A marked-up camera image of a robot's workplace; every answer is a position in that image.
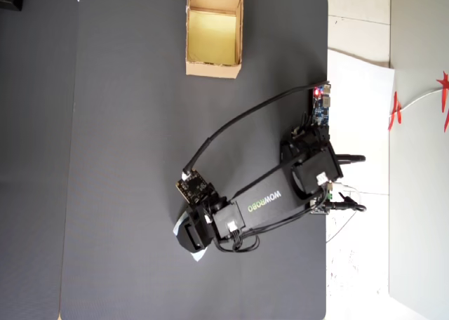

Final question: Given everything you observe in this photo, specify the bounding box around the black servo cable loop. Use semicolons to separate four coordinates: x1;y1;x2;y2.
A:
213;200;327;254

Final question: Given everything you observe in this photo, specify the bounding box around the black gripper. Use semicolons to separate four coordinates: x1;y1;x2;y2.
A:
176;205;214;253

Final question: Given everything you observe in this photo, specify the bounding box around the white motor controller board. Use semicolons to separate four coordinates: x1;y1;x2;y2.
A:
307;182;334;217

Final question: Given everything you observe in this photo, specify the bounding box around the open cardboard box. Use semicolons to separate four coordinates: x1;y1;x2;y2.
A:
185;0;245;80

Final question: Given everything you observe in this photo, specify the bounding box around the blue circuit board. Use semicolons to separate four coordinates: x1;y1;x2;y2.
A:
307;83;333;128

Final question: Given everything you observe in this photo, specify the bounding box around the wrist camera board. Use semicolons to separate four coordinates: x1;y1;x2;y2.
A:
175;168;212;206

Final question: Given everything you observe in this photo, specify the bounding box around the large black mat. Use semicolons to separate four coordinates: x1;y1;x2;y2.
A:
59;0;329;320

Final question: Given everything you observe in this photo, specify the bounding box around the thick black camera cable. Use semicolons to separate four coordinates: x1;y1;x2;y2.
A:
181;81;333;179

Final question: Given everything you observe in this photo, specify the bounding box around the red ribbon strip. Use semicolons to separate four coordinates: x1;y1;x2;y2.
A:
387;91;403;131

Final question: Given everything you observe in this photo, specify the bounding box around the grey board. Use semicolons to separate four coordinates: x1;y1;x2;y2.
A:
387;0;449;320

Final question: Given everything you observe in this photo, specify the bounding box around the black power plug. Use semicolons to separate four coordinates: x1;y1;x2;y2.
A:
324;191;368;214

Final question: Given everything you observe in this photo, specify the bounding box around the red star decoration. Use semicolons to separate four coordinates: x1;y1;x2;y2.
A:
435;70;449;133

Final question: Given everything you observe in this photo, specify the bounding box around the black clamp handle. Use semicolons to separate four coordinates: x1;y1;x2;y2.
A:
335;153;367;162

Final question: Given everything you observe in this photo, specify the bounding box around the thin white wire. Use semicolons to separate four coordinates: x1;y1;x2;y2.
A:
326;182;361;244

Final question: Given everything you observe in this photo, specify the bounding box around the white paper sheet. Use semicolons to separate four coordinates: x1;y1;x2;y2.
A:
326;48;396;196

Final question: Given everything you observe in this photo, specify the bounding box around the dark grey mat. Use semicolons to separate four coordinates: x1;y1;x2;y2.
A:
0;0;81;320

